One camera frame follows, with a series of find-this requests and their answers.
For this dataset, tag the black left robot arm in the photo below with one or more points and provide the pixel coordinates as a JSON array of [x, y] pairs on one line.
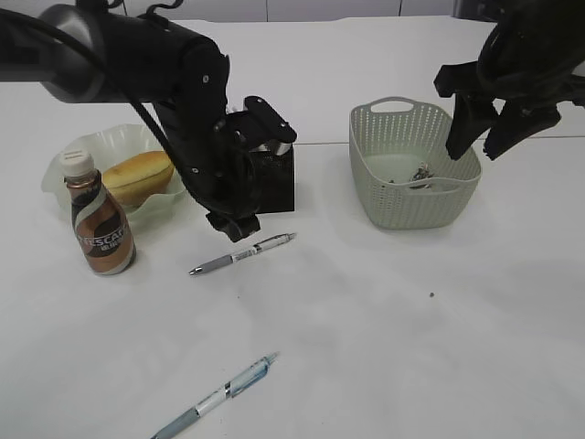
[[175, 79]]

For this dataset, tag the small paper ball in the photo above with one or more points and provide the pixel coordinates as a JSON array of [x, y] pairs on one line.
[[420, 176]]

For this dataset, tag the black mesh pen holder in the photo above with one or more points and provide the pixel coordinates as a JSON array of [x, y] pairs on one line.
[[276, 176]]

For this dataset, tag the grey grip white pen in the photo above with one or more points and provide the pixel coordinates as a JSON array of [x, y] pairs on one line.
[[257, 248]]

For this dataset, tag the brown Nescafe coffee bottle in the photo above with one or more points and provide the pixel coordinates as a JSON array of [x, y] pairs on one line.
[[98, 222]]

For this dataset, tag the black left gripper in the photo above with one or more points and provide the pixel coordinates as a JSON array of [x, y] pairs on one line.
[[221, 178]]

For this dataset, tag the pale green plastic basket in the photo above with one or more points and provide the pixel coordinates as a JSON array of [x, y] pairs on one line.
[[385, 150]]

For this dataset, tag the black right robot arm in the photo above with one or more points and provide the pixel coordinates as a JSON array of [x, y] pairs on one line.
[[531, 29]]

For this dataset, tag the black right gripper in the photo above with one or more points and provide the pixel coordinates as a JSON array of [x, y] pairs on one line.
[[531, 90]]

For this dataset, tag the translucent green wavy plate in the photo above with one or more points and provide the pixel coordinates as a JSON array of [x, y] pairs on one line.
[[112, 146]]

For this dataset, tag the blue grey ballpoint pen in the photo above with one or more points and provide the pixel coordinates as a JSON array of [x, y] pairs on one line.
[[248, 377]]

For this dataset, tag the sugared bread roll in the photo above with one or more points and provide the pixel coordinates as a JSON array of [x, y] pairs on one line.
[[136, 179]]

